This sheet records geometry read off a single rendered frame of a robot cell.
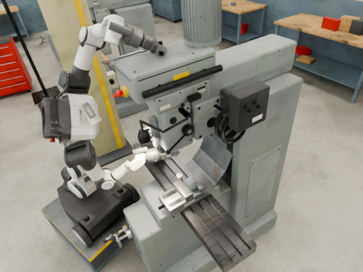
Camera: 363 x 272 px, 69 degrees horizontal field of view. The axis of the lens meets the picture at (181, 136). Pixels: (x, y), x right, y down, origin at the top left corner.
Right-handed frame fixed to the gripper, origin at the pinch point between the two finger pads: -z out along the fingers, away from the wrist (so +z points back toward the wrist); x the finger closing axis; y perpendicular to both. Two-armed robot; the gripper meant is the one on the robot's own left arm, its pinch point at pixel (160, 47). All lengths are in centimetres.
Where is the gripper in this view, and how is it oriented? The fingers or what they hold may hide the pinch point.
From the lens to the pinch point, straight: 138.0
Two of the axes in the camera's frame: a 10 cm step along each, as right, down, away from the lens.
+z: -8.7, -2.0, -4.4
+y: 4.2, -7.8, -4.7
